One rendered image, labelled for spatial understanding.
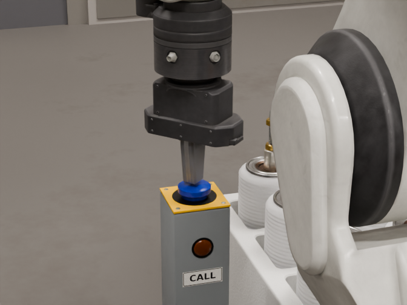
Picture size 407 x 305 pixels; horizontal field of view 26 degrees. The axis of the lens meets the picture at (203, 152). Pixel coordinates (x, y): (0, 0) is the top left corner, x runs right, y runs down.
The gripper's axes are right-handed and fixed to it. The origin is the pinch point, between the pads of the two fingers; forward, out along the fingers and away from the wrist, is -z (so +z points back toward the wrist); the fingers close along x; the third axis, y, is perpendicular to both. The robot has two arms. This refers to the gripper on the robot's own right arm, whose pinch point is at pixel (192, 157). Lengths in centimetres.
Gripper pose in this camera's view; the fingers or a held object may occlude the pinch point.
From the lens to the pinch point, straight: 104.5
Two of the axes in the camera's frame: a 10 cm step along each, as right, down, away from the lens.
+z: 0.0, -9.3, -3.8
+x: -8.7, -1.9, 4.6
